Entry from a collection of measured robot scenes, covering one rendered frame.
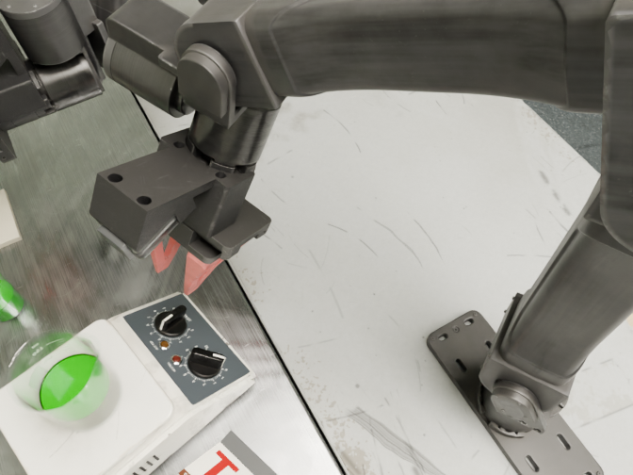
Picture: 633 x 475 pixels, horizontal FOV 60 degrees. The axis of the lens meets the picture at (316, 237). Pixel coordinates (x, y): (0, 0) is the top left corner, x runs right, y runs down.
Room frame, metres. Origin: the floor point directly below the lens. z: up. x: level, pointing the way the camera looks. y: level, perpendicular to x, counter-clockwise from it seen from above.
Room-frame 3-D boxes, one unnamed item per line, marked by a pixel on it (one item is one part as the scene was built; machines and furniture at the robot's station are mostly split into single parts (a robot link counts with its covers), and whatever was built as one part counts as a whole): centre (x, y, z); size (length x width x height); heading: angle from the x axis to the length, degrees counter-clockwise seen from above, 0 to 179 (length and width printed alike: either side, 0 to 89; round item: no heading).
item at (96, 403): (0.12, 0.19, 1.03); 0.07 x 0.06 x 0.08; 124
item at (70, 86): (0.43, 0.26, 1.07); 0.07 x 0.06 x 0.07; 120
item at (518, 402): (0.15, -0.19, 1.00); 0.09 x 0.06 x 0.06; 151
